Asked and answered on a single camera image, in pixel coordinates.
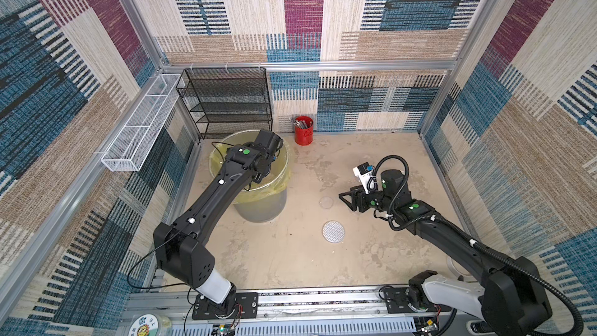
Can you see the round sticker label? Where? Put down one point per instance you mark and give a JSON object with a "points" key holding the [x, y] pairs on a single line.
{"points": [[150, 325]]}

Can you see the black wire shelf rack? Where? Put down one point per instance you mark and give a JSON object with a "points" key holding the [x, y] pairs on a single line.
{"points": [[223, 101]]}

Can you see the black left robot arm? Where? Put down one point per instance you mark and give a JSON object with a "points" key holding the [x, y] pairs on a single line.
{"points": [[180, 247]]}

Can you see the aluminium mounting rail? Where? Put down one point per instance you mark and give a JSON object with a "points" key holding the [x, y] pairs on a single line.
{"points": [[349, 310]]}

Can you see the red cup with utensils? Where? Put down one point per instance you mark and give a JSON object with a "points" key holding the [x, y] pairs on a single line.
{"points": [[303, 130]]}

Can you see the grey bin with yellow bag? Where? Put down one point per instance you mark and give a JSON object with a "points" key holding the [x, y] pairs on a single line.
{"points": [[259, 202]]}

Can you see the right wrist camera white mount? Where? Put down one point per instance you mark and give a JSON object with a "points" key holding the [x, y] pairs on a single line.
{"points": [[364, 172]]}

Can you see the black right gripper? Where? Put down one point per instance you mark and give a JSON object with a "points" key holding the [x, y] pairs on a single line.
{"points": [[361, 200]]}

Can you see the roll of tape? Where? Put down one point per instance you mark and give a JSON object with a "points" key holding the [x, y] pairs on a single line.
{"points": [[456, 268]]}

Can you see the white mesh wall basket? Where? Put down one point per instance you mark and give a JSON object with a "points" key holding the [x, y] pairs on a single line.
{"points": [[131, 147]]}

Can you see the patterned white jar lid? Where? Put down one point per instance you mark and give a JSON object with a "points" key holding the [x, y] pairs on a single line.
{"points": [[333, 232]]}

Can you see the clear small jar lid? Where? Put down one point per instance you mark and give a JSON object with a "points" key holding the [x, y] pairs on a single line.
{"points": [[326, 203]]}

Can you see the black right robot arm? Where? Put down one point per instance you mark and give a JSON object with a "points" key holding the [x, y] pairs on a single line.
{"points": [[508, 294]]}

